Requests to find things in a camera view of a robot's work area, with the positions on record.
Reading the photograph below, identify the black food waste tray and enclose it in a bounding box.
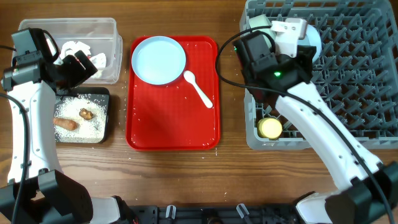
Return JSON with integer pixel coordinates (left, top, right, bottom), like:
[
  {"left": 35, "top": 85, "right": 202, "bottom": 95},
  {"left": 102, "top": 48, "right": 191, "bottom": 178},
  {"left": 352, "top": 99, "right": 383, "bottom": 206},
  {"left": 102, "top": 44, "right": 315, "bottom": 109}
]
[{"left": 54, "top": 86, "right": 111, "bottom": 144}]

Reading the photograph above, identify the orange carrot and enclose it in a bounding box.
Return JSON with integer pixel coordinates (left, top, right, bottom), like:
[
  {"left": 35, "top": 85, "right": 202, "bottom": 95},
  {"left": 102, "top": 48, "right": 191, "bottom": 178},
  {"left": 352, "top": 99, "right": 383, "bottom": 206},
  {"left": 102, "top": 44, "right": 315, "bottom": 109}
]
[{"left": 53, "top": 118, "right": 78, "bottom": 131}]

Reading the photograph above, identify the green bowl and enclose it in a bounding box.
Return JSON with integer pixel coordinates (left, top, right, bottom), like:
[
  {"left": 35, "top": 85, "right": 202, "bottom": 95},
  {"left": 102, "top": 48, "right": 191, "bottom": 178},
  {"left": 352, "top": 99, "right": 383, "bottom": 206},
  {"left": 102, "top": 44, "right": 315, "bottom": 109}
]
[{"left": 248, "top": 14, "right": 276, "bottom": 40}]

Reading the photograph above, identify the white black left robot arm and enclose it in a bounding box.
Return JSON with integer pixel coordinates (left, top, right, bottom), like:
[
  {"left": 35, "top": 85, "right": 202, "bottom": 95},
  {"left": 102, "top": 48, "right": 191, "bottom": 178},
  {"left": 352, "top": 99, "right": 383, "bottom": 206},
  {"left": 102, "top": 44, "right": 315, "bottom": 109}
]
[{"left": 1, "top": 28, "right": 124, "bottom": 223}]

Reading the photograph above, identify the yellow plastic cup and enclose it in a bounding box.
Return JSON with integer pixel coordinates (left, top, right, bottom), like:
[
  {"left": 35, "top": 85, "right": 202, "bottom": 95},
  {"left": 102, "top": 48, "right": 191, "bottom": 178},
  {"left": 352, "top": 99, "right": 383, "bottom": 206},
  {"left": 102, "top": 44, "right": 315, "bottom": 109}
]
[{"left": 257, "top": 118, "right": 283, "bottom": 139}]

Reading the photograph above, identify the black mounting rail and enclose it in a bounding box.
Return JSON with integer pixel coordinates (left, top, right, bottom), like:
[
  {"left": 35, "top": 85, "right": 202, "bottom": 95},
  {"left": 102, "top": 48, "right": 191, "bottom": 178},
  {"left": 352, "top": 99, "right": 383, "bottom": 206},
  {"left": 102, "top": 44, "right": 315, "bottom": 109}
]
[{"left": 121, "top": 204, "right": 300, "bottom": 224}]

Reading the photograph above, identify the light blue bowl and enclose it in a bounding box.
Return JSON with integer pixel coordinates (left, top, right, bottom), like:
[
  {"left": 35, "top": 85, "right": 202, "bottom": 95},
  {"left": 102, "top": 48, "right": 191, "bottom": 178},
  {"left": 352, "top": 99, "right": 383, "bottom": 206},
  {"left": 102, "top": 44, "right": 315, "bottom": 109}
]
[{"left": 298, "top": 25, "right": 322, "bottom": 63}]

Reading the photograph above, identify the grey dishwasher rack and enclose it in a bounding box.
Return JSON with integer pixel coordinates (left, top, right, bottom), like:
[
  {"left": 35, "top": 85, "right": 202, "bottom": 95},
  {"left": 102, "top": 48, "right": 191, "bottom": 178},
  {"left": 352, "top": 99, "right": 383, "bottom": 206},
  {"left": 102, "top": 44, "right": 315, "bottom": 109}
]
[{"left": 239, "top": 0, "right": 397, "bottom": 149}]

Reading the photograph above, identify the clear plastic waste bin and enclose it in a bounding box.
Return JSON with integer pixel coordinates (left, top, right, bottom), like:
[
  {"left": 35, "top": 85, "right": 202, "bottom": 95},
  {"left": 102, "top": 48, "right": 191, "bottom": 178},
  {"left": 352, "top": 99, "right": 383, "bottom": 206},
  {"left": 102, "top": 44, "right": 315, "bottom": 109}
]
[{"left": 19, "top": 17, "right": 123, "bottom": 84}]

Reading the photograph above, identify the red serving tray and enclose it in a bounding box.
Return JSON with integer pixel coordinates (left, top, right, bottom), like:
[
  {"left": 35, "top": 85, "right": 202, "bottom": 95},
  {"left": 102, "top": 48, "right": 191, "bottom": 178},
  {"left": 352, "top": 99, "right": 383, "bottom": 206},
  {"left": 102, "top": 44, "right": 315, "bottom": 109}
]
[{"left": 125, "top": 35, "right": 221, "bottom": 151}]

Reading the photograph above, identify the white plastic spoon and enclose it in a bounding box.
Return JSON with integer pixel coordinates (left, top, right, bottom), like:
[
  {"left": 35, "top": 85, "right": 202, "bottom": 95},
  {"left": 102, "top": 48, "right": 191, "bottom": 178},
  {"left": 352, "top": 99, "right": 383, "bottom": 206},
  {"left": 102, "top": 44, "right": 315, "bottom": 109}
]
[{"left": 183, "top": 70, "right": 213, "bottom": 109}]

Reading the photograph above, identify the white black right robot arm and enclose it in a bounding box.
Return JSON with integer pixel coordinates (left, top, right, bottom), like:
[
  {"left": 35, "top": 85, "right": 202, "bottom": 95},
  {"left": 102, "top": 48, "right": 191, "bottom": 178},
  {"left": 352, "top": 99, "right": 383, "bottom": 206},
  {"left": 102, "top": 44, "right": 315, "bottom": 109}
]
[{"left": 230, "top": 29, "right": 397, "bottom": 223}]

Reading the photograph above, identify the white rice pile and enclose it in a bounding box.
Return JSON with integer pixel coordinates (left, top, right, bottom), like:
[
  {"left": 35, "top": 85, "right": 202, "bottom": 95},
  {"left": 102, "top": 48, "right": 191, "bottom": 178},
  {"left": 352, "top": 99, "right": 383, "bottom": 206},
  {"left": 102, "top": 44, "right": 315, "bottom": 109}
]
[{"left": 54, "top": 95, "right": 108, "bottom": 144}]

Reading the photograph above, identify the light blue plate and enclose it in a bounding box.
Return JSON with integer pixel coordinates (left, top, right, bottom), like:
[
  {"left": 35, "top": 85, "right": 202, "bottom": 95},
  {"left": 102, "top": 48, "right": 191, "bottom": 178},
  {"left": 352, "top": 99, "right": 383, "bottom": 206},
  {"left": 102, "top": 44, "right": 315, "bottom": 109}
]
[{"left": 131, "top": 36, "right": 187, "bottom": 85}]

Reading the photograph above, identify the brown mushroom piece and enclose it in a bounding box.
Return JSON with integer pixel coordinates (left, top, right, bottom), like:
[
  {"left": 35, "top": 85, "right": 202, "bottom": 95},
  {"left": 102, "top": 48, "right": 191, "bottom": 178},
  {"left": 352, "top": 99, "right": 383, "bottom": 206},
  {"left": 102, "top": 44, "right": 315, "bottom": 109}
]
[{"left": 79, "top": 108, "right": 94, "bottom": 120}]

